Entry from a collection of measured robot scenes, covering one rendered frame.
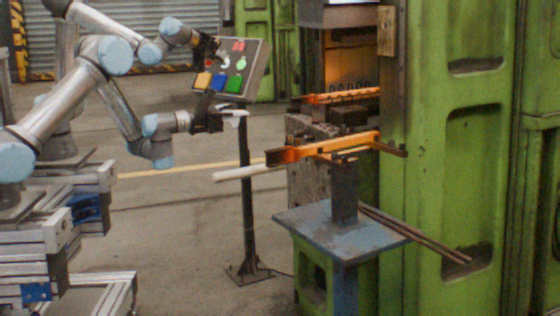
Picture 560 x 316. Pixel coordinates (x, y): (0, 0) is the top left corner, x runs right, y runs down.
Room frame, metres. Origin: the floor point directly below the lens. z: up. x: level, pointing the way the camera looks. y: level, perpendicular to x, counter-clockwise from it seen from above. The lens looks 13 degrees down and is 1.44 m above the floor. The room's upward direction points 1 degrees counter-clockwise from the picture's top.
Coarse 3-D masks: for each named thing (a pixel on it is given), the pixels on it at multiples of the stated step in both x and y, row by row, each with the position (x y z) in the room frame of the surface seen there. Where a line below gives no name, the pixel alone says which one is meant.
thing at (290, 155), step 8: (352, 136) 1.68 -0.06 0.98; (360, 136) 1.68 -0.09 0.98; (368, 136) 1.69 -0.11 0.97; (312, 144) 1.59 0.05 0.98; (320, 144) 1.59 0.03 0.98; (328, 144) 1.60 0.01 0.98; (336, 144) 1.62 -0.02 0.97; (344, 144) 1.64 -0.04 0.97; (352, 144) 1.65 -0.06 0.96; (264, 152) 1.50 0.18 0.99; (272, 152) 1.49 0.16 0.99; (280, 152) 1.51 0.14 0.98; (288, 152) 1.53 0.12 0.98; (296, 152) 1.52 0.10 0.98; (304, 152) 1.55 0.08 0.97; (312, 152) 1.57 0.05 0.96; (272, 160) 1.50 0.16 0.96; (280, 160) 1.51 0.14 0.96; (288, 160) 1.53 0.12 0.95; (296, 160) 1.52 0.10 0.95
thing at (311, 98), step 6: (360, 90) 2.28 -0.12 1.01; (366, 90) 2.28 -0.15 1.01; (372, 90) 2.30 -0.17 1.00; (300, 96) 2.15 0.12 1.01; (306, 96) 2.15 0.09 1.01; (312, 96) 2.15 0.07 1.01; (318, 96) 2.17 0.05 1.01; (324, 96) 2.18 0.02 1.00; (294, 102) 2.12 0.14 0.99; (300, 102) 2.14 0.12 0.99; (306, 102) 2.14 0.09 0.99; (312, 102) 2.15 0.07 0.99
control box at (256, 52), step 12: (228, 48) 2.61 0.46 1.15; (240, 48) 2.57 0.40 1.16; (252, 48) 2.53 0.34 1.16; (264, 48) 2.54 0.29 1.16; (204, 60) 2.65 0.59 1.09; (240, 60) 2.53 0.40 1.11; (252, 60) 2.49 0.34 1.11; (264, 60) 2.54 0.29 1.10; (216, 72) 2.57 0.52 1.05; (228, 72) 2.53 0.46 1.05; (240, 72) 2.49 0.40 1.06; (252, 72) 2.47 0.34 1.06; (192, 84) 2.62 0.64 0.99; (252, 84) 2.46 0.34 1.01; (216, 96) 2.56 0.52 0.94; (228, 96) 2.48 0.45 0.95; (240, 96) 2.43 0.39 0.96; (252, 96) 2.46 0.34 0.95
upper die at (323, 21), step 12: (300, 12) 2.26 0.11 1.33; (312, 12) 2.18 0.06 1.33; (324, 12) 2.11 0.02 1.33; (336, 12) 2.14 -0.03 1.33; (348, 12) 2.17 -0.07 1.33; (360, 12) 2.19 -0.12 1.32; (372, 12) 2.22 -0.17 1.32; (300, 24) 2.26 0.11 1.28; (312, 24) 2.18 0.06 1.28; (324, 24) 2.11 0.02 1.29; (336, 24) 2.14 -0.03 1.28; (348, 24) 2.17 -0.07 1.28; (360, 24) 2.19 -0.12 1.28; (372, 24) 2.22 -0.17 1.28
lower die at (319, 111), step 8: (336, 96) 2.20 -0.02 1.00; (344, 96) 2.21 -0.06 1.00; (352, 96) 2.23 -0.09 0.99; (360, 96) 2.23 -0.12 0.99; (368, 96) 2.23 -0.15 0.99; (376, 96) 2.23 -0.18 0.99; (312, 104) 2.19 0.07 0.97; (320, 104) 2.14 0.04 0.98; (328, 104) 2.12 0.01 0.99; (336, 104) 2.14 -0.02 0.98; (344, 104) 2.15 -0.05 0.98; (368, 104) 2.21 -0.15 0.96; (304, 112) 2.25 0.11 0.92; (312, 112) 2.20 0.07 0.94; (320, 112) 2.14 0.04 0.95; (368, 112) 2.21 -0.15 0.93; (376, 112) 2.23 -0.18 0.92; (320, 120) 2.14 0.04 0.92; (328, 120) 2.12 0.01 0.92
